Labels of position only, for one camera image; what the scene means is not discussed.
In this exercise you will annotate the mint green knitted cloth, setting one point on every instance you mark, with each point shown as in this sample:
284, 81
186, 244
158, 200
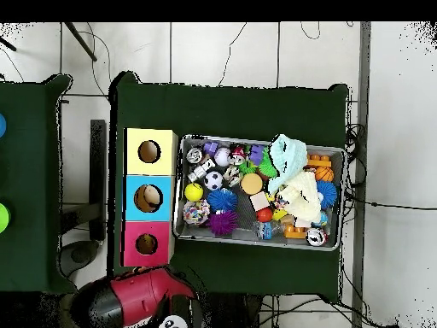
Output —
287, 158

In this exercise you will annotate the cream knitted cloth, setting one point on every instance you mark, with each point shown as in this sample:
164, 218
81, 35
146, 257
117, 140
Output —
300, 198

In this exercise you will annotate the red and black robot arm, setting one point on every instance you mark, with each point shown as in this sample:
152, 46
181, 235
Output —
136, 297

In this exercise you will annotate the shallow clear mesh bin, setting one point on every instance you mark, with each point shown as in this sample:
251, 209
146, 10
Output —
259, 239

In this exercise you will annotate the wooden box with three holes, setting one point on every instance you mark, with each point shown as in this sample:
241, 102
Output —
149, 198

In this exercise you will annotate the small soccer ball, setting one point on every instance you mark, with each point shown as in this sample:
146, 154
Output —
214, 180

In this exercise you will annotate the small blue spiky ball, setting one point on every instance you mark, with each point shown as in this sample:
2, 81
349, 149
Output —
222, 199

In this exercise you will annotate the yellow smiley ball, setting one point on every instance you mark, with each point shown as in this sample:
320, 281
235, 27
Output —
193, 192

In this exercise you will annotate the tan round wooden disc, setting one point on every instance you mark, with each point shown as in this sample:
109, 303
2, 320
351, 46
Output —
251, 183

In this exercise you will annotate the purple spiky toy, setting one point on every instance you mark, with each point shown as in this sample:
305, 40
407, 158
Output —
223, 222

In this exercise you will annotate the tan wooden block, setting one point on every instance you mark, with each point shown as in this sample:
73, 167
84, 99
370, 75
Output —
259, 201

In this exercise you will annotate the large blue toy brick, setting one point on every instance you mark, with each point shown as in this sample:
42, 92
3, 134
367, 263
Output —
257, 154

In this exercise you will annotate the dark green table cloth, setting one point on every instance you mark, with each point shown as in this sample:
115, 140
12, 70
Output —
225, 109

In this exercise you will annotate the orange toy basketball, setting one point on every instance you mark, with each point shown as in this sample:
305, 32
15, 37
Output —
324, 173

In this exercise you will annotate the silver topped dark can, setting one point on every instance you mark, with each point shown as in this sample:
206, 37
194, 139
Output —
315, 236

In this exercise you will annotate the green side table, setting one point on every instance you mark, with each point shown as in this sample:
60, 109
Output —
31, 184

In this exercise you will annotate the black tripod leg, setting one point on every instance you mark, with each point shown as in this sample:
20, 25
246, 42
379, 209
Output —
80, 41

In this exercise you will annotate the green disc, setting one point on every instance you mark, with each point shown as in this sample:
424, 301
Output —
2, 217

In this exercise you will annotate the blue disc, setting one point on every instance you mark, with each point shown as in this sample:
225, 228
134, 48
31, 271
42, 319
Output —
1, 125

